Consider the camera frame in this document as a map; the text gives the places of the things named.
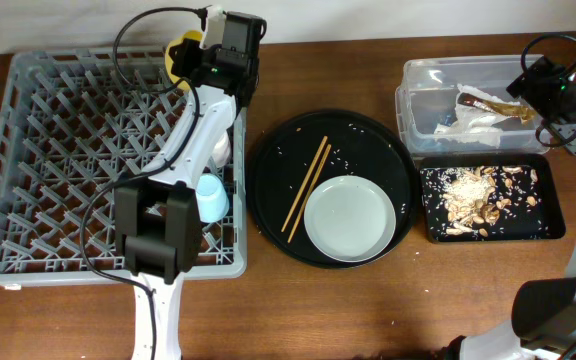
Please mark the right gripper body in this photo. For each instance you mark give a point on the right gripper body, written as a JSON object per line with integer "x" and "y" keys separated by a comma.
{"x": 550, "y": 94}

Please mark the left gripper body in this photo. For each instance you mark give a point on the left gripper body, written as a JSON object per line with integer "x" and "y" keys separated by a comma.
{"x": 194, "y": 57}

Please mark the yellow bowl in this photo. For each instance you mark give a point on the yellow bowl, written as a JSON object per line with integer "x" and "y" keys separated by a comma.
{"x": 180, "y": 83}

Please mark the brown coffee stick wrapper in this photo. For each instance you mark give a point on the brown coffee stick wrapper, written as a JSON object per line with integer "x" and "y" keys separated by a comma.
{"x": 524, "y": 113}

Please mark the pink cup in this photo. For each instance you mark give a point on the pink cup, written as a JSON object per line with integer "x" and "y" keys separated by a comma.
{"x": 222, "y": 151}

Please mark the food scraps nutshells and rice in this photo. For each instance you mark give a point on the food scraps nutshells and rice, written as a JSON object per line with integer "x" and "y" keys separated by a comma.
{"x": 483, "y": 203}

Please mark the light blue cup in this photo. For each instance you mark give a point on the light blue cup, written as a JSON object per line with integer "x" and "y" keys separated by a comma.
{"x": 212, "y": 199}

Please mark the wooden chopstick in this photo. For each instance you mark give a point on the wooden chopstick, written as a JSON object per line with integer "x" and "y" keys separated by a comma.
{"x": 304, "y": 182}
{"x": 308, "y": 190}

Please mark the grey plate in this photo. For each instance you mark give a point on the grey plate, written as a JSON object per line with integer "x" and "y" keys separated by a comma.
{"x": 349, "y": 219}

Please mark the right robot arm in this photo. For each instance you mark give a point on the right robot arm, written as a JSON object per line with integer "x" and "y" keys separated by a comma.
{"x": 543, "y": 320}

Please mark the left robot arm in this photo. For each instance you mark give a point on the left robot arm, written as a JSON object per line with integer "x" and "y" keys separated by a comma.
{"x": 196, "y": 179}

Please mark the grey dishwasher rack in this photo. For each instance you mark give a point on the grey dishwasher rack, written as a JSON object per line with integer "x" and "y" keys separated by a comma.
{"x": 71, "y": 121}

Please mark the clear plastic bin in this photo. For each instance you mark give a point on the clear plastic bin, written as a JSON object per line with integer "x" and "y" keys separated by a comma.
{"x": 427, "y": 95}

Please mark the black rectangular tray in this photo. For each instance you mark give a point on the black rectangular tray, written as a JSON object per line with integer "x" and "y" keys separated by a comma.
{"x": 552, "y": 208}

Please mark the round black tray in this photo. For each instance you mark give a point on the round black tray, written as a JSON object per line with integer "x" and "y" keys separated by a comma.
{"x": 360, "y": 146}

